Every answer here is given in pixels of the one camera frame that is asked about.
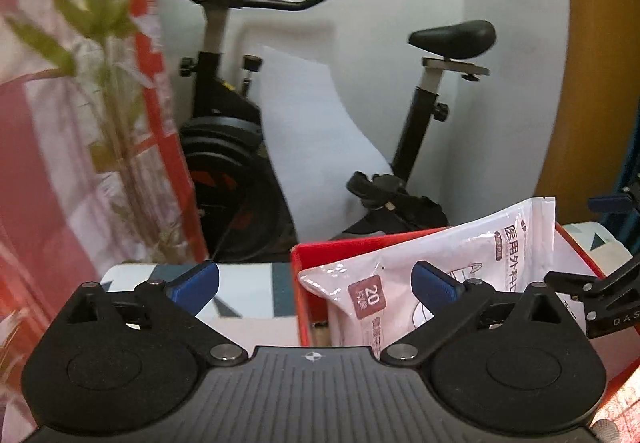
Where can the black exercise bike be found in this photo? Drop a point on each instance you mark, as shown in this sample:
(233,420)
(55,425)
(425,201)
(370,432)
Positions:
(225,143)

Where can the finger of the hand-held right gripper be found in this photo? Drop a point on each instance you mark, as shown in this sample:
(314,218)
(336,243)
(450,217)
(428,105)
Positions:
(570,281)
(607,203)

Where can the white face mask packet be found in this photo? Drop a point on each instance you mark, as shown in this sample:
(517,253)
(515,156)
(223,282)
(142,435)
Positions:
(375,253)

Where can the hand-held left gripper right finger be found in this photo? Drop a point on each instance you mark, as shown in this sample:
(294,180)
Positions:
(434,285)

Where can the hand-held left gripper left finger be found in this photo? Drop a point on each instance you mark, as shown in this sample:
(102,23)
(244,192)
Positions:
(194,281)

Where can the white printed blanket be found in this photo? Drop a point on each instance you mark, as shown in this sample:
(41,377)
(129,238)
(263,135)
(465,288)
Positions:
(250,293)

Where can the red white printed curtain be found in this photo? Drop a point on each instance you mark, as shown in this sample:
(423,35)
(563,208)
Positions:
(65,123)

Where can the dark blue curtain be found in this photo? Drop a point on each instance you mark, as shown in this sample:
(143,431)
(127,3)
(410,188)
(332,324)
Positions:
(627,183)

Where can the orange wooden door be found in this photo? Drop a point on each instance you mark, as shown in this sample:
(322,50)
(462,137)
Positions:
(590,73)

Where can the red strawberry print box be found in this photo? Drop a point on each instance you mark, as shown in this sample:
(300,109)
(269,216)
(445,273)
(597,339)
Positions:
(310,303)

